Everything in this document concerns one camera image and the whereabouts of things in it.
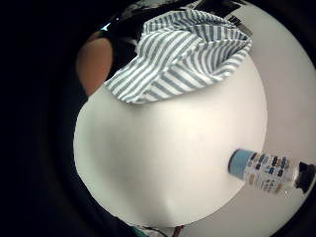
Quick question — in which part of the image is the blue white striped cloth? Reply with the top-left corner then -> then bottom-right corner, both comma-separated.
104,8 -> 254,105

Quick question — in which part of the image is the the person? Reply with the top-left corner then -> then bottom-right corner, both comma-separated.
75,13 -> 156,97

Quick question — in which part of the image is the clear bottle with patterned label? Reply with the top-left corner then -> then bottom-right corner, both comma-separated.
227,148 -> 316,198

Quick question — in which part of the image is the black flat device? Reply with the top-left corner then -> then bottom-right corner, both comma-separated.
193,0 -> 254,38

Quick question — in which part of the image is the thin dark cable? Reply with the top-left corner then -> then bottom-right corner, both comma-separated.
130,224 -> 186,237

